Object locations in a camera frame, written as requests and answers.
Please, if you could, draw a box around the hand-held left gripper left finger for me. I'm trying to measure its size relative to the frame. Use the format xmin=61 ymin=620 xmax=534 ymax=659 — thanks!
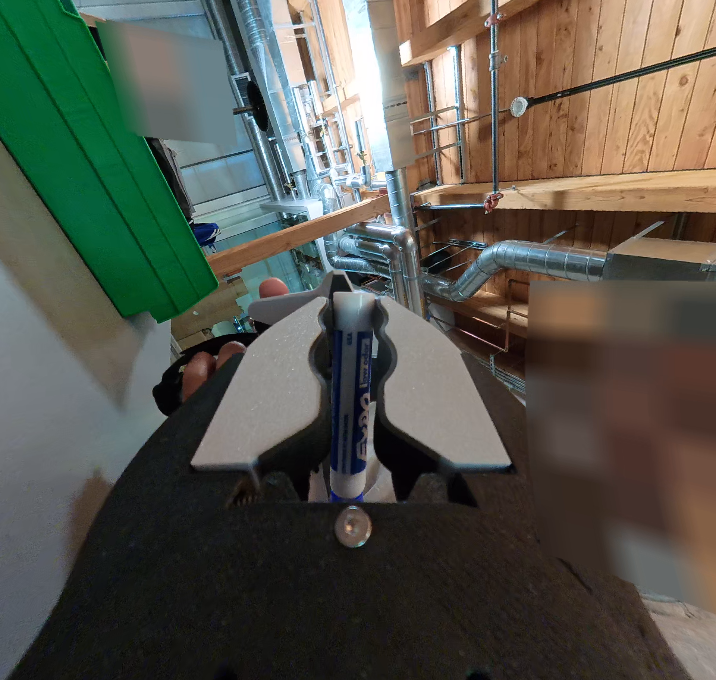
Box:
xmin=190 ymin=298 xmax=333 ymax=501

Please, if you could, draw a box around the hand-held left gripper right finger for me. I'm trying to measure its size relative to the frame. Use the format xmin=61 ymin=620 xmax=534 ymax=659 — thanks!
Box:
xmin=372 ymin=298 xmax=513 ymax=502

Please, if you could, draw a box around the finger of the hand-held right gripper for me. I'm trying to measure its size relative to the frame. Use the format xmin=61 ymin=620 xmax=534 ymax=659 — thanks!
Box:
xmin=248 ymin=270 xmax=360 ymax=335

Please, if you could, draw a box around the blue whiteboard marker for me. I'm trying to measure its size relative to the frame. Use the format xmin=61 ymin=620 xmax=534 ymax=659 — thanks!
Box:
xmin=327 ymin=291 xmax=377 ymax=504

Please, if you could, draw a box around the green plastic bin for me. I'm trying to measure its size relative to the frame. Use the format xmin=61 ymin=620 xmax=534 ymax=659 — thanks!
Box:
xmin=0 ymin=0 xmax=220 ymax=324

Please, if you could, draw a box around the person's right hand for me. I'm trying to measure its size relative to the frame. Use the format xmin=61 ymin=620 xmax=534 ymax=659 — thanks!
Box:
xmin=180 ymin=277 xmax=291 ymax=408

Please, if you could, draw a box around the black floor lamp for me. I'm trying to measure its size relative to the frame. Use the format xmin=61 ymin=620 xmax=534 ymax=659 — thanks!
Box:
xmin=232 ymin=80 xmax=270 ymax=132

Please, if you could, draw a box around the black ceiling rod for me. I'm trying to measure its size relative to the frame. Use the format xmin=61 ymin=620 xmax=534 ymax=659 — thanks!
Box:
xmin=510 ymin=47 xmax=716 ymax=117

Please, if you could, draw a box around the wooden support post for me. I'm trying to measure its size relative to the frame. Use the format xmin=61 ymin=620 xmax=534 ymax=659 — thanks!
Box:
xmin=206 ymin=195 xmax=392 ymax=278

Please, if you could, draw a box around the silver ventilation duct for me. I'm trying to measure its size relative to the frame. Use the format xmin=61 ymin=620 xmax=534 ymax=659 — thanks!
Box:
xmin=422 ymin=239 xmax=610 ymax=304

